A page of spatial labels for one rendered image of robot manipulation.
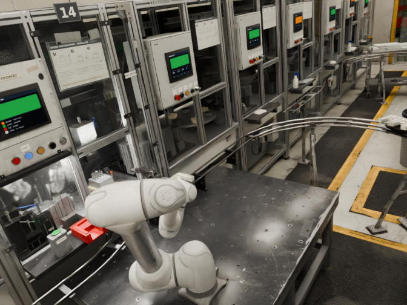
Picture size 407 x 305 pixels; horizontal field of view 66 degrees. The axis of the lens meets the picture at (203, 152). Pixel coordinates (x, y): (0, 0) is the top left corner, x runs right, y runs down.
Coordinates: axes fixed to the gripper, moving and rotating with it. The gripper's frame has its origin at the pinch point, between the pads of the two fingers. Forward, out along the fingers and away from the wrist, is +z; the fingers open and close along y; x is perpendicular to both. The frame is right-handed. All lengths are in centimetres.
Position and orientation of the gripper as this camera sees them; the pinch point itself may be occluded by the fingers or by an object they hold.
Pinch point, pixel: (136, 177)
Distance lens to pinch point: 182.5
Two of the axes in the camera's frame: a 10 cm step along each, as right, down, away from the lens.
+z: -7.9, -1.6, 5.9
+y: -1.3, -9.0, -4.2
